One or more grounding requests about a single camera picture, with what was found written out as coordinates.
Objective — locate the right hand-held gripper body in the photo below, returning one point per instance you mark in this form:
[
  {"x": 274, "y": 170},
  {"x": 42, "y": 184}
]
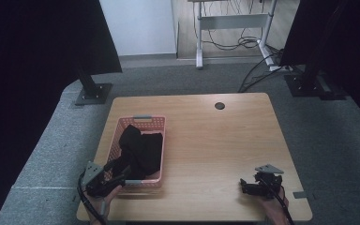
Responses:
[{"x": 268, "y": 179}]

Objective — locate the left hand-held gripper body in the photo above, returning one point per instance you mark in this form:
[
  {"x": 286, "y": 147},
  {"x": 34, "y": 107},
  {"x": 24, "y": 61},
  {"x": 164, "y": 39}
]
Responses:
[{"x": 92, "y": 172}]

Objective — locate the black cloth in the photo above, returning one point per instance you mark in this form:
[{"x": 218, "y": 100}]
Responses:
[{"x": 142, "y": 150}]

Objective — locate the pink plastic basket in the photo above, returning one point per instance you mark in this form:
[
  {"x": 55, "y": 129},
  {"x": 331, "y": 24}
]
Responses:
[{"x": 143, "y": 123}]

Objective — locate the person's right hand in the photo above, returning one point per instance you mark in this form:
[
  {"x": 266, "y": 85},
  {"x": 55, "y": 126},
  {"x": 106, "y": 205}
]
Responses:
[{"x": 273, "y": 207}]

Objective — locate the person's left hand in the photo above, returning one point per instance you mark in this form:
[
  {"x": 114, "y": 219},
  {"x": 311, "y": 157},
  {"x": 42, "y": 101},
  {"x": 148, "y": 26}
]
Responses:
[{"x": 104, "y": 201}]

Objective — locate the black curtain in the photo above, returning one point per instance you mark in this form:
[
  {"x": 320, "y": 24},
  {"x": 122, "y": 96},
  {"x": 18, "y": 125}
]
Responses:
[
  {"x": 350, "y": 47},
  {"x": 28, "y": 78}
]

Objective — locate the black stand with base plate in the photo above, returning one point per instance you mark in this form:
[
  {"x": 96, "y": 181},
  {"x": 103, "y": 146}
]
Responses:
[
  {"x": 92, "y": 90},
  {"x": 309, "y": 78}
]

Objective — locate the white desk frame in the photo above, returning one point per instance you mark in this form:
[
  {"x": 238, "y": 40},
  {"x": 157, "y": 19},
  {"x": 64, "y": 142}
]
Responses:
[{"x": 231, "y": 22}]

